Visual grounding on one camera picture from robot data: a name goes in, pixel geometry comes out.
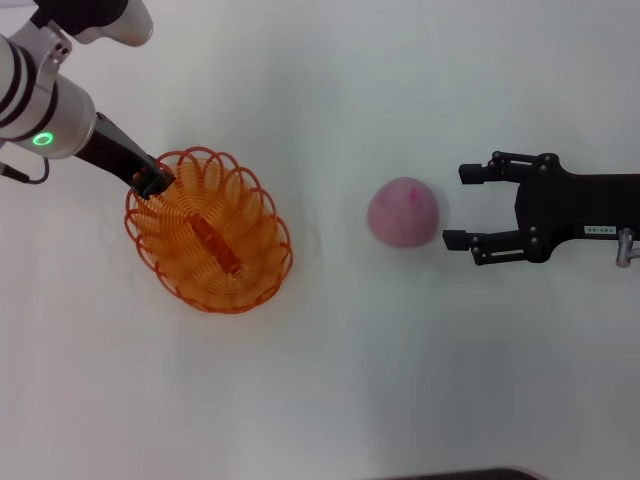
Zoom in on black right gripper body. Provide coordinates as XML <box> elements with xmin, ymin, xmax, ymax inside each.
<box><xmin>514</xmin><ymin>154</ymin><xmax>640</xmax><ymax>264</ymax></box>

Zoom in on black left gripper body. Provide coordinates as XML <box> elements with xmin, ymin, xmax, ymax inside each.
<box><xmin>74</xmin><ymin>112</ymin><xmax>157</xmax><ymax>190</ymax></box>

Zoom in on pink peach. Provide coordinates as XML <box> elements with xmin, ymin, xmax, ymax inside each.
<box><xmin>367</xmin><ymin>176</ymin><xmax>442</xmax><ymax>249</ymax></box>

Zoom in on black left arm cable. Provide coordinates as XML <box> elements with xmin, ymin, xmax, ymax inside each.
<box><xmin>0</xmin><ymin>158</ymin><xmax>51</xmax><ymax>185</ymax></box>

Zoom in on dark robot chest edge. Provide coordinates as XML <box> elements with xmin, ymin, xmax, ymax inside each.
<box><xmin>387</xmin><ymin>467</ymin><xmax>546</xmax><ymax>480</ymax></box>

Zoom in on orange woven plastic basket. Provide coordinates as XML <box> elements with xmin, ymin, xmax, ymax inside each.
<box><xmin>124</xmin><ymin>145</ymin><xmax>295</xmax><ymax>315</ymax></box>

